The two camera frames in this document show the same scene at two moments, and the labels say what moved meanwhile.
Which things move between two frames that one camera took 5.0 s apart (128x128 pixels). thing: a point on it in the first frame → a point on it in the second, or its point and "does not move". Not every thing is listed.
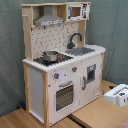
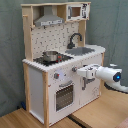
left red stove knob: x=56 y=75 does not move
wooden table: x=101 y=113 does not move
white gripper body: x=118 y=95 → x=89 y=71
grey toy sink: x=80 y=51 does not move
